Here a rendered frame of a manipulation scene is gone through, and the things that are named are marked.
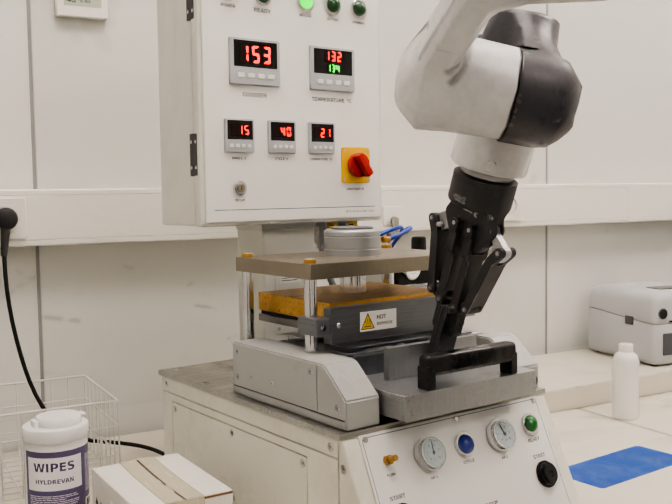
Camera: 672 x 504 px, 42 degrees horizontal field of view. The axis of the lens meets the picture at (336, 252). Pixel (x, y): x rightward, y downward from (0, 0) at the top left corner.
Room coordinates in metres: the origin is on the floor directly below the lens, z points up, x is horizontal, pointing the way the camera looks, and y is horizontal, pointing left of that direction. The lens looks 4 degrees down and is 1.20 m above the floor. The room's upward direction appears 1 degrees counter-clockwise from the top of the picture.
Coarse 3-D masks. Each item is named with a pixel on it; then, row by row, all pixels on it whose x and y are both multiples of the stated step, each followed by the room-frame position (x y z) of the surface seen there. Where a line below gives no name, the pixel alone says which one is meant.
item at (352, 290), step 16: (320, 288) 1.24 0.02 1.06; (336, 288) 1.24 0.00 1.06; (352, 288) 1.18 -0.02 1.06; (368, 288) 1.23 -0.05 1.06; (384, 288) 1.23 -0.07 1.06; (400, 288) 1.22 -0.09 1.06; (416, 288) 1.22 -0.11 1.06; (272, 304) 1.18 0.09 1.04; (288, 304) 1.14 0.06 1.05; (320, 304) 1.09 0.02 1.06; (336, 304) 1.08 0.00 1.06; (352, 304) 1.09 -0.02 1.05; (272, 320) 1.18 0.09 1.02; (288, 320) 1.14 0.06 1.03
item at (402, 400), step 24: (384, 360) 1.03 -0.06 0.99; (408, 360) 1.04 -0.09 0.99; (384, 384) 1.01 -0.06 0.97; (408, 384) 1.00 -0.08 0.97; (456, 384) 1.00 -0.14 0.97; (480, 384) 1.02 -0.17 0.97; (504, 384) 1.04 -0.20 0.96; (528, 384) 1.07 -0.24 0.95; (384, 408) 0.97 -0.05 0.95; (408, 408) 0.95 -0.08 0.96; (432, 408) 0.97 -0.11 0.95; (456, 408) 0.99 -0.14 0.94
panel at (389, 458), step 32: (448, 416) 1.03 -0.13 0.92; (480, 416) 1.06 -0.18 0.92; (512, 416) 1.09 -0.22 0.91; (384, 448) 0.96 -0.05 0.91; (448, 448) 1.01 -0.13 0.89; (480, 448) 1.04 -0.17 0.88; (512, 448) 1.07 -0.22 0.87; (544, 448) 1.10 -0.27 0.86; (384, 480) 0.94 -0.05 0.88; (416, 480) 0.97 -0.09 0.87; (448, 480) 0.99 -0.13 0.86; (480, 480) 1.02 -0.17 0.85; (512, 480) 1.04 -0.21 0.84
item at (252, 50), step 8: (240, 48) 1.24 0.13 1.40; (248, 48) 1.24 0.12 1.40; (256, 48) 1.25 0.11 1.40; (264, 48) 1.26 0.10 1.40; (240, 56) 1.24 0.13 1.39; (248, 56) 1.24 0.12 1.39; (256, 56) 1.25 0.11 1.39; (264, 56) 1.26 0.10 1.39; (256, 64) 1.25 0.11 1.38; (264, 64) 1.26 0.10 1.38; (272, 64) 1.27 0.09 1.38
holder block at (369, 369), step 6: (288, 342) 1.16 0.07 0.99; (318, 348) 1.11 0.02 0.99; (336, 354) 1.07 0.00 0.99; (342, 354) 1.07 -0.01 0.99; (360, 354) 1.06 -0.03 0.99; (366, 354) 1.06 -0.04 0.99; (372, 354) 1.06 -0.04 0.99; (378, 354) 1.07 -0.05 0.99; (360, 360) 1.05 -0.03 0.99; (366, 360) 1.06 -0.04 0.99; (372, 360) 1.06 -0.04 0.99; (378, 360) 1.07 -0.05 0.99; (360, 366) 1.05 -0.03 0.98; (366, 366) 1.06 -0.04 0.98; (372, 366) 1.06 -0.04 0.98; (378, 366) 1.07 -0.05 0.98; (366, 372) 1.06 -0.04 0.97; (372, 372) 1.06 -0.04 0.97; (378, 372) 1.07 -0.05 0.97
